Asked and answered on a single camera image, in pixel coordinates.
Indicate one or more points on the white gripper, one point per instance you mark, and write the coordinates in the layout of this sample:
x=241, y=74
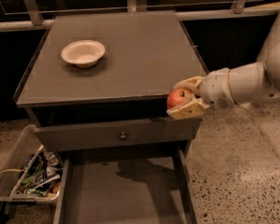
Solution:
x=215, y=87

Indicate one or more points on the red apple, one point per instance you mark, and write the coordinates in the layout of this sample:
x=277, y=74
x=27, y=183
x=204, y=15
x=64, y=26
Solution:
x=177, y=97

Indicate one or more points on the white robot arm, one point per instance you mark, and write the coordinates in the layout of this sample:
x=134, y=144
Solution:
x=258, y=82

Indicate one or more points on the round metal drawer knob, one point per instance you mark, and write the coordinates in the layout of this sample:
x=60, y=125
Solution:
x=123, y=136

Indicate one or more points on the grey drawer cabinet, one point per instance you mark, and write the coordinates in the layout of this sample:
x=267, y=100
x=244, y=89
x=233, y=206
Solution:
x=145, y=55

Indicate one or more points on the open grey middle drawer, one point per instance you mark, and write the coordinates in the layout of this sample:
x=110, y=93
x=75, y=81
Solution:
x=148, y=186

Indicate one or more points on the grey top drawer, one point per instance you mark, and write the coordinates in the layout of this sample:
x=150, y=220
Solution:
x=106, y=134

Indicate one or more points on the white paper bowl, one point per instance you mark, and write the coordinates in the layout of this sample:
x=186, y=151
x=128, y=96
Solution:
x=83, y=53

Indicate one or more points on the snack packets in bin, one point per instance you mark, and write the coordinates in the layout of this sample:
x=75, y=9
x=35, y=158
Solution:
x=41, y=175

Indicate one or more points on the clear plastic bin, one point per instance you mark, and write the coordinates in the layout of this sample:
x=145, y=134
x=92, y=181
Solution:
x=26, y=145

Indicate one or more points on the metal railing with glass panel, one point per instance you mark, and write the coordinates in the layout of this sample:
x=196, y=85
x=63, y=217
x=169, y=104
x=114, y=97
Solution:
x=25, y=15

